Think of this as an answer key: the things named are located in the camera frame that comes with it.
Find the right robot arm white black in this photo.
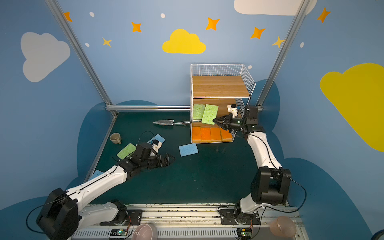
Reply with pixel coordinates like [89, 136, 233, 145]
[213, 106, 305, 217]

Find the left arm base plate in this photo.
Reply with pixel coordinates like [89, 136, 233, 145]
[99, 210, 143, 226]

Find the left green circuit board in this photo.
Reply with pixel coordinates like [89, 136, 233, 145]
[109, 229, 129, 240]

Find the blue sponge at left edge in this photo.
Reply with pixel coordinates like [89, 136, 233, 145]
[90, 170, 104, 180]

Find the beige ceramic mug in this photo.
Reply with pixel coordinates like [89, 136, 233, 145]
[109, 133, 122, 145]

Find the green circuit board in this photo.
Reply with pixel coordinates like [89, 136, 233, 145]
[236, 228, 253, 240]
[109, 229, 129, 240]

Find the white wire wooden shelf rack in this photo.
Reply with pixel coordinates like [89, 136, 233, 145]
[190, 64, 256, 144]

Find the blue sponge near shelf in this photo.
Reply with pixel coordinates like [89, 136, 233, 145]
[179, 143, 198, 157]

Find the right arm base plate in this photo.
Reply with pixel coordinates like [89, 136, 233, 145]
[218, 208, 261, 226]

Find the blue sponge left centre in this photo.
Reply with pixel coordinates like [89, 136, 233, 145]
[148, 134, 166, 144]

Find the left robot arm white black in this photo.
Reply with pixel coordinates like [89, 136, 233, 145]
[36, 140, 175, 240]

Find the silver metal scoop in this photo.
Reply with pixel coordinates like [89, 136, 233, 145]
[153, 120, 191, 126]

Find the pink plastic cup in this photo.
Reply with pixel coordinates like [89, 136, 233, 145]
[270, 216, 297, 238]

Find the pink bowl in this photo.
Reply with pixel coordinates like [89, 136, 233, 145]
[132, 224, 158, 240]

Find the green sponge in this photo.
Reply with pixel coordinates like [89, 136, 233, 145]
[202, 105, 219, 125]
[117, 143, 136, 160]
[193, 104, 206, 120]

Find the right green circuit board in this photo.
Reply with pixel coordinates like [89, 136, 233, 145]
[236, 228, 253, 240]

